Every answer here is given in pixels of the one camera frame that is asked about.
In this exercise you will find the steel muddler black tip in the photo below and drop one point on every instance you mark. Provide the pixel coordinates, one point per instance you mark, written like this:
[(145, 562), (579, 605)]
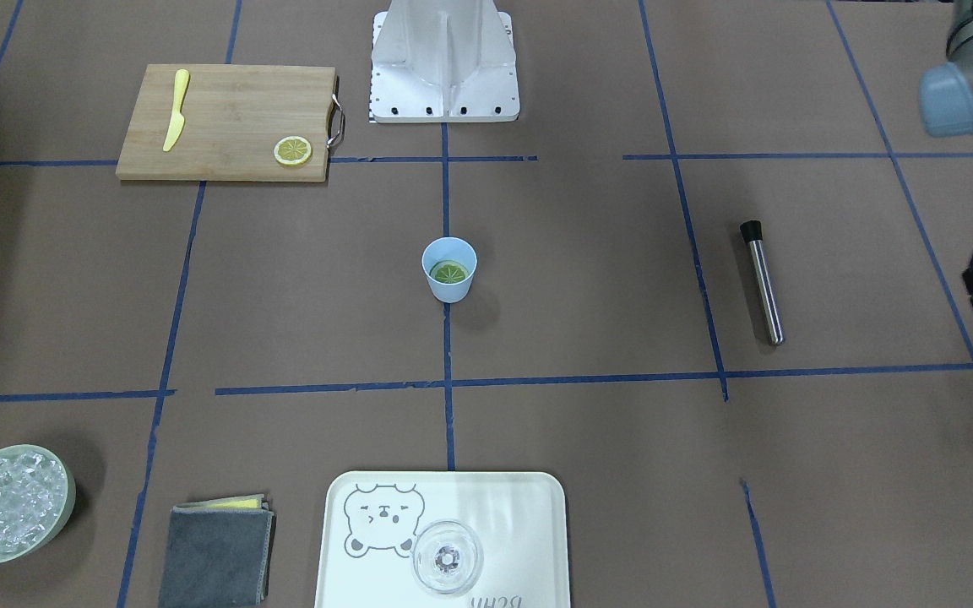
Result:
[(751, 232)]

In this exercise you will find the green lime slice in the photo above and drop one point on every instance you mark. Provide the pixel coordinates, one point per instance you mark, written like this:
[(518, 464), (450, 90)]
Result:
[(448, 272)]

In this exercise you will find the blue plastic cup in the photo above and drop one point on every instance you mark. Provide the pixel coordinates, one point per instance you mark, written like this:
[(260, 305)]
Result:
[(449, 248)]

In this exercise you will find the yellow lemon slice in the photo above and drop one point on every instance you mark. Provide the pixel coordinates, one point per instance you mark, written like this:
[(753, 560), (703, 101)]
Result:
[(292, 150)]

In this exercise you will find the clear wine glass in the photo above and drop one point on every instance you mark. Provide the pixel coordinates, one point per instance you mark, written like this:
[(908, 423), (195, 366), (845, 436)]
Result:
[(447, 558)]

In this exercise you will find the cream bear tray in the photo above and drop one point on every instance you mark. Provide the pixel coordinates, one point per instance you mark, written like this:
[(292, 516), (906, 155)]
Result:
[(372, 519)]

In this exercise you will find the wooden cutting board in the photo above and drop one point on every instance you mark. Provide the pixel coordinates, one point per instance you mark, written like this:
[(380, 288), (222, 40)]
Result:
[(234, 115)]

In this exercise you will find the grey folded cloth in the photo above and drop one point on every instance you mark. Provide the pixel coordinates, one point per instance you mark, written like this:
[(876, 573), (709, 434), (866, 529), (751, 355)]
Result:
[(218, 553)]

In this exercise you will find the yellow plastic knife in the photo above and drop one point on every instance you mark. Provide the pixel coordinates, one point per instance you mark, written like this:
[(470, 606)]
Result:
[(177, 120)]

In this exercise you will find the green bowl of ice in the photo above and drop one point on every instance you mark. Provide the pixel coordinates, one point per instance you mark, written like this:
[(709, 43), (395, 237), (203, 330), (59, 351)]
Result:
[(37, 497)]

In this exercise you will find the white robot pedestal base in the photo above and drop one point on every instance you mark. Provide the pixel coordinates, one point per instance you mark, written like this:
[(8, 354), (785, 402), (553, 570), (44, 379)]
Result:
[(443, 62)]

